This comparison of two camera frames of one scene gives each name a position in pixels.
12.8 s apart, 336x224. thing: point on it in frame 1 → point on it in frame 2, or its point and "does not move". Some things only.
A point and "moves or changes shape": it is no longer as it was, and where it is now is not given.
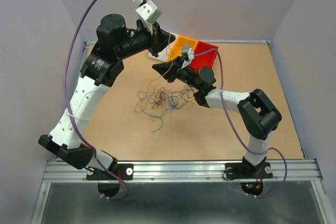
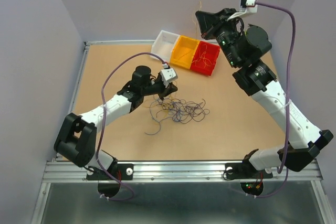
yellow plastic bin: x=176 y=51 does not move
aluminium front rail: x=283 y=171 does not move
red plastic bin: x=205 y=60 does not move
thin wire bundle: x=154 y=103 moves or changes shape
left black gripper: x=159 y=40 → x=165 y=91
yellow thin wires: x=172 y=55 → x=204 y=58
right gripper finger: x=167 y=68 → x=207 y=20
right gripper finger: x=177 y=62 → x=214 y=31
